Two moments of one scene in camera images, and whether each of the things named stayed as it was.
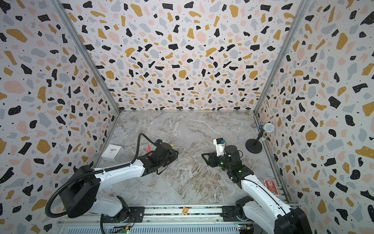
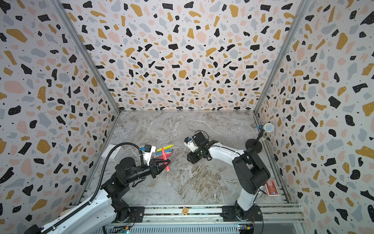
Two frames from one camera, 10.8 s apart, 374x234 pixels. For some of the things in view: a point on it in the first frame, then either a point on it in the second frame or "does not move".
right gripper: [213, 156] → [191, 158]
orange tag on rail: [185, 211] does not move
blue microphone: [268, 127] does not move
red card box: [270, 184] does not move
